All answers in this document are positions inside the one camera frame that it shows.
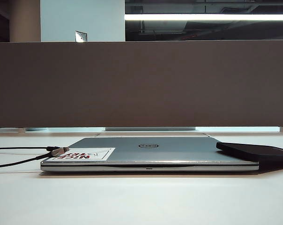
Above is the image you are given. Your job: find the black charging cable silver plug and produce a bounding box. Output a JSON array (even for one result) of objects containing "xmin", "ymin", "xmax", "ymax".
[{"xmin": 0, "ymin": 145, "xmax": 71, "ymax": 169}]

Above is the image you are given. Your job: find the brown desk divider panel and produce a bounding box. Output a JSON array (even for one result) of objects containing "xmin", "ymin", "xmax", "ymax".
[{"xmin": 0, "ymin": 39, "xmax": 283, "ymax": 130}]

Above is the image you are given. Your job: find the silver Dell laptop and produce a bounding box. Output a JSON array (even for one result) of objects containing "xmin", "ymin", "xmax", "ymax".
[{"xmin": 40, "ymin": 137, "xmax": 260, "ymax": 172}]

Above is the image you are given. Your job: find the white Nice Try sticker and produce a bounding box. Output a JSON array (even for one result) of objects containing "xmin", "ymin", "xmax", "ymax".
[{"xmin": 52, "ymin": 147, "xmax": 116, "ymax": 161}]

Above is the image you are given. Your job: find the long ceiling light strip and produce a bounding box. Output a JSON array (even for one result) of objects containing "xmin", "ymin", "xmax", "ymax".
[{"xmin": 124, "ymin": 13, "xmax": 283, "ymax": 21}]

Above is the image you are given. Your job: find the long grey divider bracket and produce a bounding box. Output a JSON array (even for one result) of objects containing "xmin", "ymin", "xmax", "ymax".
[{"xmin": 105, "ymin": 126, "xmax": 196, "ymax": 131}]

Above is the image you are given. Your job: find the silver wall plate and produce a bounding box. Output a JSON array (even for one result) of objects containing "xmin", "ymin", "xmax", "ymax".
[{"xmin": 75, "ymin": 30, "xmax": 88, "ymax": 43}]

